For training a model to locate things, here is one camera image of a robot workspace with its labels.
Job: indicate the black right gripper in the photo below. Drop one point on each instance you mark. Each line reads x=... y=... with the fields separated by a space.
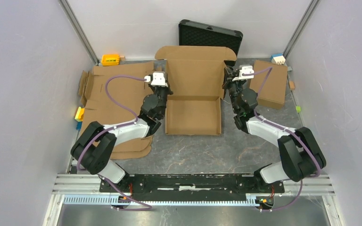
x=229 y=76

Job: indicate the small wooden cube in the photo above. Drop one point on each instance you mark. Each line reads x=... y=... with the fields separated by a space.
x=291 y=85

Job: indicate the black poker chip case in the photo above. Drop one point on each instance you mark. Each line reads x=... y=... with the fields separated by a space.
x=193 y=33

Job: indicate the folded brown cardboard box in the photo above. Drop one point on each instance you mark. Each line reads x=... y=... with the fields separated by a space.
x=271 y=93

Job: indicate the blue white toy block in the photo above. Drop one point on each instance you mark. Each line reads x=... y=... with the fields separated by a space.
x=278 y=59

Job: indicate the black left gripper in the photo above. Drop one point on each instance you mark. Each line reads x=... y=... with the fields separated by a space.
x=168 y=88

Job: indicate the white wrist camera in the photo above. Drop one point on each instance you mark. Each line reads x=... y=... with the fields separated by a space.
x=157 y=79
x=245 y=72

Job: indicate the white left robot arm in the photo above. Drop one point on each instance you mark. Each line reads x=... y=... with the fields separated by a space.
x=94 y=147

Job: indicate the stack of flat cardboard sheets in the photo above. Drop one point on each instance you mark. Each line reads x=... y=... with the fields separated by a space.
x=117 y=81

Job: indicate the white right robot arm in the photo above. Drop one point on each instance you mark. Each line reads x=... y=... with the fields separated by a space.
x=300 y=154

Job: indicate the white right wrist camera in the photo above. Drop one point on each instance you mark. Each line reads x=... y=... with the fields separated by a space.
x=245 y=72

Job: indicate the yellow orange toy block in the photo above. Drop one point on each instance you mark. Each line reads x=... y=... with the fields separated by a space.
x=79 y=114

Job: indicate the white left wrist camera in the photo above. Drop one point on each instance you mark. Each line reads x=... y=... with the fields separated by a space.
x=157 y=79

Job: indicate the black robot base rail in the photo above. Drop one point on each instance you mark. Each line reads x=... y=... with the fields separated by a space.
x=200 y=187

